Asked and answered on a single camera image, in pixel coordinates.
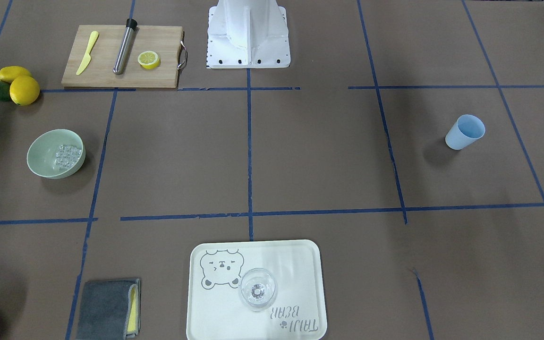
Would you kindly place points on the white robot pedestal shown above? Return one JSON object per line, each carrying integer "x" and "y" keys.
{"x": 247, "y": 34}

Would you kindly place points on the mint green bowl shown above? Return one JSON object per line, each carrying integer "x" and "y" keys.
{"x": 40, "y": 155}

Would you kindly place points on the clear wine glass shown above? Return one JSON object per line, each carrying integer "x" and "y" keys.
{"x": 258, "y": 289}

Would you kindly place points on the cream bear tray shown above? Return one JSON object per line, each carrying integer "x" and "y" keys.
{"x": 214, "y": 309}

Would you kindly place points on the light blue plastic cup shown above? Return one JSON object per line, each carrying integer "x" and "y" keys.
{"x": 466, "y": 130}

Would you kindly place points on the lemon half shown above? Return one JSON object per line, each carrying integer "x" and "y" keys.
{"x": 149, "y": 60}

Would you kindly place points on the yellow lemon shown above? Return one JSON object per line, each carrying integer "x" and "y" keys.
{"x": 10, "y": 73}
{"x": 24, "y": 90}

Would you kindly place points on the grey yellow folded cloth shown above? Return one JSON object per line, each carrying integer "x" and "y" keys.
{"x": 110, "y": 310}

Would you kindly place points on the yellow plastic knife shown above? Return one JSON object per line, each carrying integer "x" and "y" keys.
{"x": 86, "y": 59}

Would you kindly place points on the steel muddler black cap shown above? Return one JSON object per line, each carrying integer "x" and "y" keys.
{"x": 124, "y": 49}

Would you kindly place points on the wooden cutting board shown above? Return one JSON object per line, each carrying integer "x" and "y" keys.
{"x": 164, "y": 40}

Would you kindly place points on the ice cubes in bowl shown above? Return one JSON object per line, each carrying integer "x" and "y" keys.
{"x": 66, "y": 157}

